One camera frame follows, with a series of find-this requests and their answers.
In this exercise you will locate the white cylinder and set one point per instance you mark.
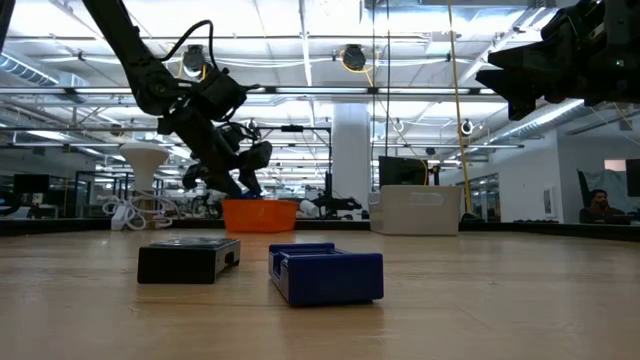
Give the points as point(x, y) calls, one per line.
point(308, 208)

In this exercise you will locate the black adapter box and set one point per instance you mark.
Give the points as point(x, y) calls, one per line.
point(180, 265)

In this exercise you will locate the small black monitor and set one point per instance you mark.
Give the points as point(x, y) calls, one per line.
point(31, 183)

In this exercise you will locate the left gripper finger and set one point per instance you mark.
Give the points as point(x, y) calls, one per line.
point(229, 184)
point(251, 182)

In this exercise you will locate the orange plastic basket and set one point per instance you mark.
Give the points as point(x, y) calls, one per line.
point(260, 217)

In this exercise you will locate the black background robot arm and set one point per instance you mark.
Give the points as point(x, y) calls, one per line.
point(337, 202)

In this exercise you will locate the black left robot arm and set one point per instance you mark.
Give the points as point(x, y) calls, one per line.
point(145, 70)

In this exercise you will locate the person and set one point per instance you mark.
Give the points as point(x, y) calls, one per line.
point(600, 205)

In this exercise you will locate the black monitor screen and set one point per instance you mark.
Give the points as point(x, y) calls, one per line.
point(402, 172)

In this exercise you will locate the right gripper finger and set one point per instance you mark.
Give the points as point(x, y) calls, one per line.
point(525, 52)
point(525, 87)

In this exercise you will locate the dark blue adapter box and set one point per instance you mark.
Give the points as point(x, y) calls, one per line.
point(330, 280)

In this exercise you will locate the black aluminium rig frame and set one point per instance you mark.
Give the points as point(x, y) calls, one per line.
point(330, 226)

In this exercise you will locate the black gantry frame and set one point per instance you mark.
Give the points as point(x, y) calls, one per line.
point(292, 128)

